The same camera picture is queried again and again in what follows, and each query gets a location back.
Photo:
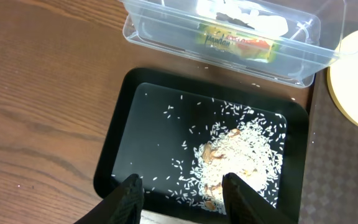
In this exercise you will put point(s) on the brown serving tray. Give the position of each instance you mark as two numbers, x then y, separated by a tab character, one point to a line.
330	184

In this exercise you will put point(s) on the clear plastic bin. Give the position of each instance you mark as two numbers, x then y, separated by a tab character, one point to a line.
320	33

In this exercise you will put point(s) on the yellow plate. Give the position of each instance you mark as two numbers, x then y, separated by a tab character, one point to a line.
356	81

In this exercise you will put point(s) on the black plastic tray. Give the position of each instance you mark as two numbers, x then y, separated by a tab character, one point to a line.
144	80

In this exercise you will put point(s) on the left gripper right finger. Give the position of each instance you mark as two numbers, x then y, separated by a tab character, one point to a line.
244	205

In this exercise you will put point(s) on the pile of rice scraps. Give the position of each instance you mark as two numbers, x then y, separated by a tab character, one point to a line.
241	158

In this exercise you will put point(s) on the green snack wrapper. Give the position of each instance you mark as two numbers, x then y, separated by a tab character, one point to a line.
244	46

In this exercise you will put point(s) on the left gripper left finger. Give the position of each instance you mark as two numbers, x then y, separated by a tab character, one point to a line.
122	206

